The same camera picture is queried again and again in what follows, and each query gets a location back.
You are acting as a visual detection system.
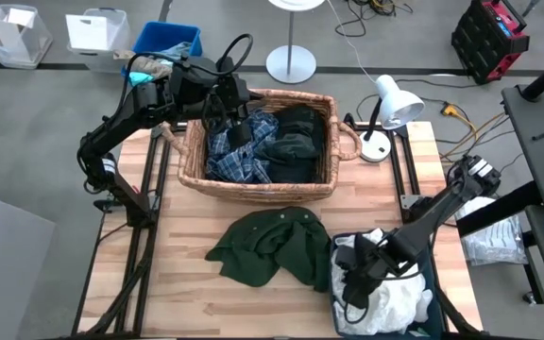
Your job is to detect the blue plastic bin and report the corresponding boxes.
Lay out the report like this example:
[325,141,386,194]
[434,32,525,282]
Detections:
[120,21,203,89]

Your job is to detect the black cable tangle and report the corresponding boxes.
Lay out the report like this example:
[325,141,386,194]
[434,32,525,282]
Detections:
[335,0,415,38]

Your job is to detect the white fuzzy garment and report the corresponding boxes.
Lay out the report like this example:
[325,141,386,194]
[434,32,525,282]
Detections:
[375,276,434,332]

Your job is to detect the clear bin white lid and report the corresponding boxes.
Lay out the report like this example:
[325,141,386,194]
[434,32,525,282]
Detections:
[65,7,131,72]

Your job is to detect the white lamp cord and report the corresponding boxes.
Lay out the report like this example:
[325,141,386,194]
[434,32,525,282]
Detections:
[326,0,378,85]

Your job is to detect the dark denim jeans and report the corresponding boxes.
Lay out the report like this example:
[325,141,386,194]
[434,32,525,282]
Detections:
[254,133,323,184]

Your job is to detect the navy fabric bin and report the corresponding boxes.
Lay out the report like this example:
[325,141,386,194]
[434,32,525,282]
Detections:
[329,230,443,340]

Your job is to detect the white floor lamp stand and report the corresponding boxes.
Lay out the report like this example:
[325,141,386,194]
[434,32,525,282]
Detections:
[265,0,326,85]

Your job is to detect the black cart bar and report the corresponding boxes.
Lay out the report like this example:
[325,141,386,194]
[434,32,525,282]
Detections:
[455,181,544,238]

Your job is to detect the red black tool box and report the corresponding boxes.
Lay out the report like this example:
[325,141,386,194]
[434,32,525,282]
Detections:
[450,0,532,85]

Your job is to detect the tan garment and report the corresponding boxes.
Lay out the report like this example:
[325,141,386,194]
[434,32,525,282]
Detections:
[113,48,174,81]

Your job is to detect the blue plaid shirt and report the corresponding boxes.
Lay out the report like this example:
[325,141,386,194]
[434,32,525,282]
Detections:
[204,108,281,185]

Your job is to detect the light blue garment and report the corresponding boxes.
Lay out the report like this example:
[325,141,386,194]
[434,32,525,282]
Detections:
[156,41,193,62]

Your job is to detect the clear plastic bag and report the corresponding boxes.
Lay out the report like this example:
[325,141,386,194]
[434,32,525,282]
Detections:
[455,191,530,267]

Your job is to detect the woven wicker basket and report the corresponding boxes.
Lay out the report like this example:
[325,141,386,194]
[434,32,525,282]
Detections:
[161,88,363,204]

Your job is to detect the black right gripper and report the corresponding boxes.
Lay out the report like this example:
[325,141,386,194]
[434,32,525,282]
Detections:
[341,233,399,311]

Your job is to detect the black aluminium table frame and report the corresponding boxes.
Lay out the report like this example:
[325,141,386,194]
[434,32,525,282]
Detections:
[71,125,172,337]
[347,121,484,337]

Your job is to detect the teal garment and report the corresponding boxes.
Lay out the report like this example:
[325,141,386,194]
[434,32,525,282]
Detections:
[127,70,153,89]

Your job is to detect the dark green muslin garment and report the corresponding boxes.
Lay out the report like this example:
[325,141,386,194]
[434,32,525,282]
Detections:
[204,206,333,293]

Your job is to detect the grey flat panel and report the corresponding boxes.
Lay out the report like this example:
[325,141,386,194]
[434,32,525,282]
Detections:
[0,188,58,340]

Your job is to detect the white desk lamp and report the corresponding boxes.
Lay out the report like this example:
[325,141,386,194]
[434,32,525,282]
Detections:
[359,74,427,163]

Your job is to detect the clear bin with papers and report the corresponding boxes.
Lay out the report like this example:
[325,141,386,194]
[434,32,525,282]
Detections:
[0,3,55,71]

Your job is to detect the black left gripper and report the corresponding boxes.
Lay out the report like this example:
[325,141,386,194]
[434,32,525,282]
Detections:
[203,73,253,150]

